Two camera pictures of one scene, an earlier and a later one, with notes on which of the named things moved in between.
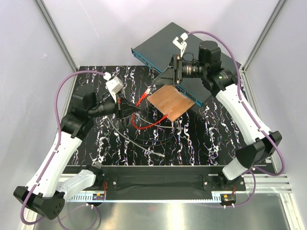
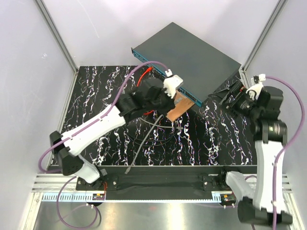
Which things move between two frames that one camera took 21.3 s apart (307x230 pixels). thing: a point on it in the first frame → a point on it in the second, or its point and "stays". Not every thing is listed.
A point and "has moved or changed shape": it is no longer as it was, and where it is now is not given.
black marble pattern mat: (205, 135) stays
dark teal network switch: (159, 48) stays
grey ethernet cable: (133, 143) → (129, 168)
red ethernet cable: (143, 95) has moved or changed shape
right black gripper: (173, 74) → (221, 96)
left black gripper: (123, 108) → (170, 105)
